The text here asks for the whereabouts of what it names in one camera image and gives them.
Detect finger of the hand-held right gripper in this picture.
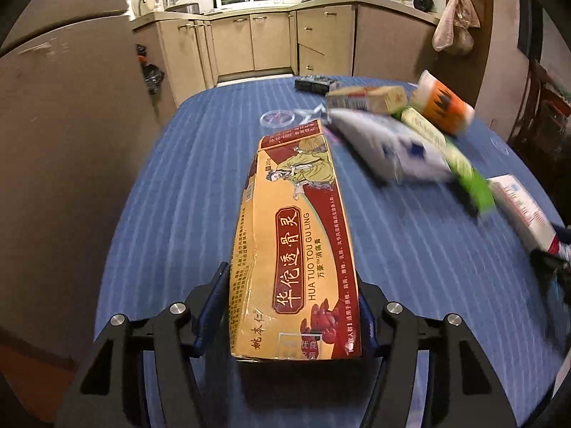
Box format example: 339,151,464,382
529,220,571,308

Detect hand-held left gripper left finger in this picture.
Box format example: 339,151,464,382
58,262,233,428

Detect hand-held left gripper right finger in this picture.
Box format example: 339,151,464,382
357,279,518,428

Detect red white carton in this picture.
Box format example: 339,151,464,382
486,174,571,259

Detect long yellow red carton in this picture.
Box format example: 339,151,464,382
227,119,361,363

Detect gold cardboard box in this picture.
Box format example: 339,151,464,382
325,85,409,116

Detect dark cigarette box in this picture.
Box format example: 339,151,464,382
294,76,337,95

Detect blue checked star tablecloth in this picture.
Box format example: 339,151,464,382
94,73,567,428

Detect green white carton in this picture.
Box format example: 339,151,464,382
399,106,497,219

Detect wooden chair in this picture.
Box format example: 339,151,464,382
509,60,571,152

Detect white blue packet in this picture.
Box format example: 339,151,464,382
328,107,456,185

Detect clear round plastic lid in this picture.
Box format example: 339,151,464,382
260,108,297,128

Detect clear plastic wrap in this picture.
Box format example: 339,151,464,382
294,102,333,126

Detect hanging bag of produce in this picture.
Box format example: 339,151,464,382
453,0,481,56

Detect beige refrigerator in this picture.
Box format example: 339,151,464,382
0,0,179,368

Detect pink hanging cloth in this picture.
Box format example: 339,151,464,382
432,0,460,52

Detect beige lower kitchen cabinets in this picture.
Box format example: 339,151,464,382
131,2,442,92

